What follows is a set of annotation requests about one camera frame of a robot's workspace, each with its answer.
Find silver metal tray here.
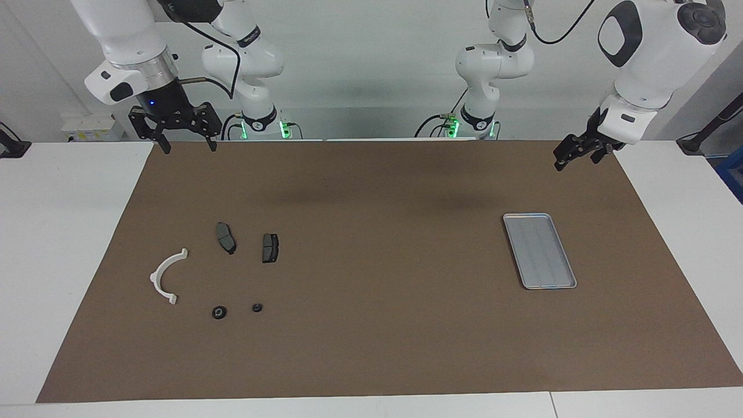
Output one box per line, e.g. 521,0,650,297
503,213,578,290

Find white power strip box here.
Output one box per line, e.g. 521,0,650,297
61,113,125,142

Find dark brake pad with ears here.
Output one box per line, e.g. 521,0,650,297
215,222,237,255

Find blue box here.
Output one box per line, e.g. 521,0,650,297
715,154,743,204

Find black table clamp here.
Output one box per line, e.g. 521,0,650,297
0,122,31,159

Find brown table mat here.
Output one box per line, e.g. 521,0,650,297
36,139,743,404

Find black right base cables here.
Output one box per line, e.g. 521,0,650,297
221,113,246,140

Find black base cables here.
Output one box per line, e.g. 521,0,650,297
414,87,470,139
221,113,246,140

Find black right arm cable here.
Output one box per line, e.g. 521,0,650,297
174,20,241,100

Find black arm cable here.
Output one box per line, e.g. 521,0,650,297
522,0,598,46
174,20,241,100

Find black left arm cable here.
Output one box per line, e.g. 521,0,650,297
522,0,598,46

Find white semicircular plastic bracket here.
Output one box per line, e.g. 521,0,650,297
150,248,189,305

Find black left base cables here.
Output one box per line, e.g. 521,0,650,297
414,87,470,139

